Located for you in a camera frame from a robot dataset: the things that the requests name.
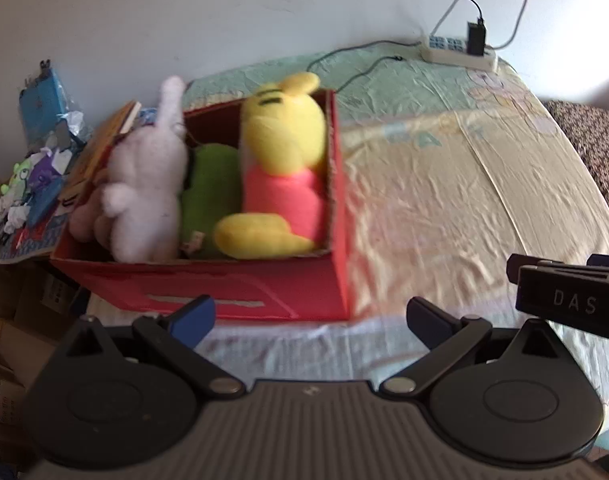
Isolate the blue checked cloth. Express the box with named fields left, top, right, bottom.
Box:
left=0, top=200, right=70, bottom=265

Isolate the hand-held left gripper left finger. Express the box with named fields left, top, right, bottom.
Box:
left=67, top=294, right=248, bottom=396

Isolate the green plush toy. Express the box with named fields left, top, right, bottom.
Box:
left=178, top=142, right=245, bottom=260

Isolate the pink plush toy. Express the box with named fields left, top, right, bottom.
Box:
left=68, top=185, right=115, bottom=251

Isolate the white power strip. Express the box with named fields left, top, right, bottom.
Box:
left=420, top=34, right=499, bottom=72

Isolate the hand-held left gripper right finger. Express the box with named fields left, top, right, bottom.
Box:
left=378, top=296, right=575, bottom=396

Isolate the brown patterned cloth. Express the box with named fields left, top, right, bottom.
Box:
left=541, top=100, right=609, bottom=231

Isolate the yellow bear plush toy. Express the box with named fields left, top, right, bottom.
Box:
left=213, top=72, right=330, bottom=260

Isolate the blue plastic bag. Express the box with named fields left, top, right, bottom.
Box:
left=18, top=60, right=92, bottom=153

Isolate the purple tissue pack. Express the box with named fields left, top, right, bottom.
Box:
left=32, top=152, right=65, bottom=191

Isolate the white rabbit plush toy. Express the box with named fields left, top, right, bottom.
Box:
left=100, top=75, right=189, bottom=263

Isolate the black charger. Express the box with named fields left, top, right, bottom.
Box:
left=465, top=19, right=486, bottom=57

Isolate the yellow book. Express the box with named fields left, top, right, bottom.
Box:
left=67, top=101, right=142, bottom=201

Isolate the red cardboard box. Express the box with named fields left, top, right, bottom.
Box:
left=49, top=89, right=352, bottom=322

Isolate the small green toy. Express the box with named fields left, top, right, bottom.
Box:
left=0, top=160, right=35, bottom=196

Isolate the black charger cable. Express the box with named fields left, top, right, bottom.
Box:
left=307, top=0, right=485, bottom=96

